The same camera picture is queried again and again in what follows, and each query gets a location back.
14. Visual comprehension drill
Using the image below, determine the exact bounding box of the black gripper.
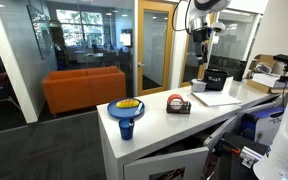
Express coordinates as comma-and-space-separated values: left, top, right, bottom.
192, 27, 212, 66

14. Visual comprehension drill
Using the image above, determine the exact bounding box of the blue plastic cup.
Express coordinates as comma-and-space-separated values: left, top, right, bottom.
118, 118, 136, 141

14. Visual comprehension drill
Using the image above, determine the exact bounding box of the yellow-framed glass door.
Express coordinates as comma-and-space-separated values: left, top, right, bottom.
179, 12, 216, 88
136, 0, 177, 98

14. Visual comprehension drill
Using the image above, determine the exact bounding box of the black trash bin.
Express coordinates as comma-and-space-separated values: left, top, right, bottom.
202, 68, 229, 92

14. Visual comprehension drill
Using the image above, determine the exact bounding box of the black cylindrical container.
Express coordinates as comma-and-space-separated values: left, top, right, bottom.
232, 59, 248, 82

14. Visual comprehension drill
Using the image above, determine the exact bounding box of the white lined notepad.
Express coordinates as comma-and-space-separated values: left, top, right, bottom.
190, 90, 242, 108

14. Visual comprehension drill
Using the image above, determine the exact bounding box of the black dispenser with red tape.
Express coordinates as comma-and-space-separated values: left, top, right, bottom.
165, 93, 192, 115

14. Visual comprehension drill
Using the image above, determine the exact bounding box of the open cardboard box with papers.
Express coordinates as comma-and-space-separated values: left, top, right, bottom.
245, 54, 288, 95

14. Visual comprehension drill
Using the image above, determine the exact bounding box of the yellow sliced toy bread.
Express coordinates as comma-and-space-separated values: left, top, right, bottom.
115, 98, 141, 109

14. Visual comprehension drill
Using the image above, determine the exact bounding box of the blue and white box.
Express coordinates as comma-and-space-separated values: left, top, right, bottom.
239, 106, 286, 146

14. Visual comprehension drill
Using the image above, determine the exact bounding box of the blue round plate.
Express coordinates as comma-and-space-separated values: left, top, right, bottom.
106, 97, 146, 120

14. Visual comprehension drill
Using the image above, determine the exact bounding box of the silver metal clamp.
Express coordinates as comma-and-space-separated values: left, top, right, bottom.
239, 146, 264, 169

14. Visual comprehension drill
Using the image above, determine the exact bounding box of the white cabinet door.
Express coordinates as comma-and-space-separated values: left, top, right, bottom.
123, 146, 210, 180

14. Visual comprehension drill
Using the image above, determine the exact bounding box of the orange sofa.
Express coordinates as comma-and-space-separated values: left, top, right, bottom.
42, 65, 127, 115

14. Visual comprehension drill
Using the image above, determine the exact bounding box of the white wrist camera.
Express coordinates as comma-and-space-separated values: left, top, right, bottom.
211, 21, 227, 37

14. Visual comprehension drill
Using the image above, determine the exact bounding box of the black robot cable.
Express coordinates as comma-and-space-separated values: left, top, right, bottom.
171, 0, 194, 34

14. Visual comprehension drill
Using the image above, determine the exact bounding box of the black tool with orange handle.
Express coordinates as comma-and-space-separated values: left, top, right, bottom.
201, 132, 270, 180

